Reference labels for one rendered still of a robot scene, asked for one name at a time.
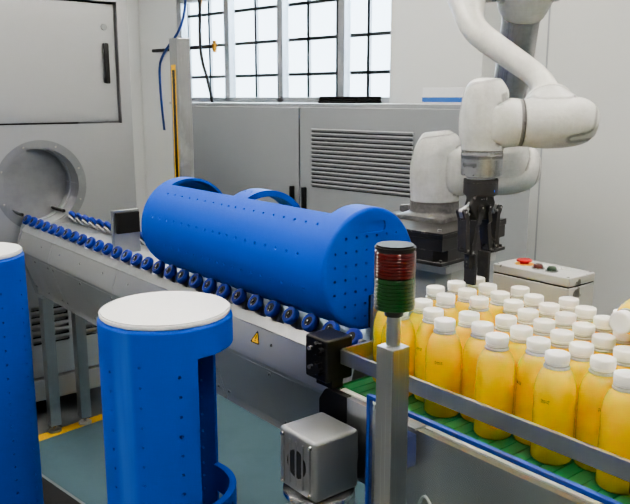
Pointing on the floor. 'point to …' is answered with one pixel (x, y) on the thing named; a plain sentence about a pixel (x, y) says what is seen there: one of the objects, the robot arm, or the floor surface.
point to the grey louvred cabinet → (331, 155)
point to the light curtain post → (181, 107)
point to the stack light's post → (391, 424)
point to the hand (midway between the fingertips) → (477, 268)
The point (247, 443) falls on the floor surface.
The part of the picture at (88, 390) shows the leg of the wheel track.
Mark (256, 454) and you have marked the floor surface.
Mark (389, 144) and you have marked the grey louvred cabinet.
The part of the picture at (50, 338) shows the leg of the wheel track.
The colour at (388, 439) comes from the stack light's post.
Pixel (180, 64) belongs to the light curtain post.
